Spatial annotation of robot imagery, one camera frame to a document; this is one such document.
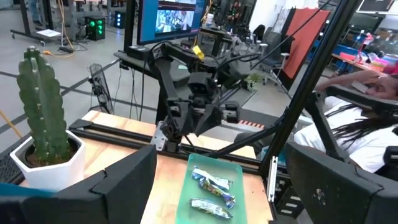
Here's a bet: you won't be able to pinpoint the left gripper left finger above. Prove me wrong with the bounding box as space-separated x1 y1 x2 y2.
52 144 158 224

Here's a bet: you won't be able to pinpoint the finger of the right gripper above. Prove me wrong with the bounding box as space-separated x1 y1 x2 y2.
195 105 223 137
177 104 197 138

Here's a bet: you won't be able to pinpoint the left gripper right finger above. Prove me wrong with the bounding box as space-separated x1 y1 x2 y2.
285 142 398 224

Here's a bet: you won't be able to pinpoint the dark blue granola bar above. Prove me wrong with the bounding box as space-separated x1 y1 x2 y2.
198 177 237 209

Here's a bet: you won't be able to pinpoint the silver blue granola bar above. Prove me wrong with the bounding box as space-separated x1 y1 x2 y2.
189 198 234 220

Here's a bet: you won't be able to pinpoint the small green plant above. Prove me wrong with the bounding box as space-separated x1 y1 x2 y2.
244 73 262 93

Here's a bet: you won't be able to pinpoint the person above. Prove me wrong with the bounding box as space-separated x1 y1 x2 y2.
294 68 398 174

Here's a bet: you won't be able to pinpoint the green translucent plastic tray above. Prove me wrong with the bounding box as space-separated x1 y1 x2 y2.
175 152 249 224

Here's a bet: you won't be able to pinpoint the white hexagonal plant pot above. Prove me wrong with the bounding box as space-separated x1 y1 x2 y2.
9 129 86 191

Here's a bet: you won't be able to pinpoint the grey office chair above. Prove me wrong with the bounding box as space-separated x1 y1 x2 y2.
259 29 290 85

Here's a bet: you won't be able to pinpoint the blue plastic bin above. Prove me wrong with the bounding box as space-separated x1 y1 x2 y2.
0 182 58 197

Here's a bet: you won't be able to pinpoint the large computer monitor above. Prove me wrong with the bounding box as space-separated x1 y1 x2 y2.
136 0 208 47

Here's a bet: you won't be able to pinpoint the orange upright panel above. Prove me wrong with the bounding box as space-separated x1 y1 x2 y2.
281 7 331 80

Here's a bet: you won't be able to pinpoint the black perforated case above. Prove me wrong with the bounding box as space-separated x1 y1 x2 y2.
0 151 25 185

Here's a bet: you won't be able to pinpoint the black box blue lights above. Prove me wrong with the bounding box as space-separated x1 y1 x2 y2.
113 11 127 29

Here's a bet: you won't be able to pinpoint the green cactus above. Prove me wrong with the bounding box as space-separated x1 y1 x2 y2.
16 45 72 162

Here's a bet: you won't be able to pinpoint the black box green lights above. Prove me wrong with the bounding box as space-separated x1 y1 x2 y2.
85 16 106 42

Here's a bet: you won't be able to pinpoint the black rolling stand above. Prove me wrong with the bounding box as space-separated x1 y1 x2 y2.
9 0 63 46

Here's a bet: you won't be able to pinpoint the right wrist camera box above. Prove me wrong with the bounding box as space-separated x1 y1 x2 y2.
187 72 216 98

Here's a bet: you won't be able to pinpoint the yellow cable tag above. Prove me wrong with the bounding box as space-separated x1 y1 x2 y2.
192 45 206 60

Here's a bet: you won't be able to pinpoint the black aluminium table frame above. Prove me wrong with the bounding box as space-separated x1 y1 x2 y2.
68 0 398 218

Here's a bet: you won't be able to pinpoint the black wire fan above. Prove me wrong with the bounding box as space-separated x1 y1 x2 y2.
88 63 115 115

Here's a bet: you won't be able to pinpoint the yellow floor cable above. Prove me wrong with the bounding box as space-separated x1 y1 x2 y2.
0 108 24 139

